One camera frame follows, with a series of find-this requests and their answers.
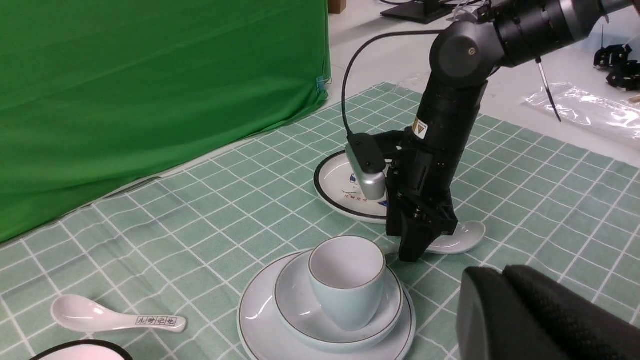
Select clear plastic bag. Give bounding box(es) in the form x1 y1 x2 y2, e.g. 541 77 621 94
522 82 640 149

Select black monitor stand base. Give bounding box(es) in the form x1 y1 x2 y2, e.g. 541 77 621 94
380 0 470 25

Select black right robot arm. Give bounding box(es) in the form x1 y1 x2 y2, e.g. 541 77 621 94
362 0 639 263

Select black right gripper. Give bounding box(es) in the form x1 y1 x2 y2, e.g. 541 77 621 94
374 131 459 264

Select cardboard box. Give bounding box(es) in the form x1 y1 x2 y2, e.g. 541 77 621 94
326 0 347 15

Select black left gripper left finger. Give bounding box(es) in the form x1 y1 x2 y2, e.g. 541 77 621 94
456 267 566 360

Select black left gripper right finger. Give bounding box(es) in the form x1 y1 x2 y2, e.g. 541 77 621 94
502 265 640 360

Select black-rimmed white bowl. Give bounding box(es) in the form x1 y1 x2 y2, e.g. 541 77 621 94
32 339 133 360

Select black-rimmed cartoon plate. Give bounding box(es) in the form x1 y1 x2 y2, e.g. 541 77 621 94
313 150 387 224

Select light blue plate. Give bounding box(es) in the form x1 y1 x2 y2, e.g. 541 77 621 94
237 251 417 360

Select light blue bowl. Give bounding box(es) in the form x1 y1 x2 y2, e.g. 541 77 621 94
274 249 409 354

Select plain white spoon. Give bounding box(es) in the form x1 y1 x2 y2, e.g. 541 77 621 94
380 220 487 256

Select white spoon with characters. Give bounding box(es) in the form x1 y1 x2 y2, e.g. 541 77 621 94
50 294 188 333

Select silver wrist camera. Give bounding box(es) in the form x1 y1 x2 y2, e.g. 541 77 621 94
345 133 387 201

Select green backdrop cloth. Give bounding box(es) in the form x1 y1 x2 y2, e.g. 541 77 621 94
0 0 331 242

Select light blue cup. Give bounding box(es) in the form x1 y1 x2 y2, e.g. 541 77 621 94
307 235 387 331

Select black parts on floor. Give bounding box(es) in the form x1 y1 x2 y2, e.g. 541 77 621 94
593 44 640 92

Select black camera cable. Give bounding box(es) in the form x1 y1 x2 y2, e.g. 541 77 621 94
341 30 446 136

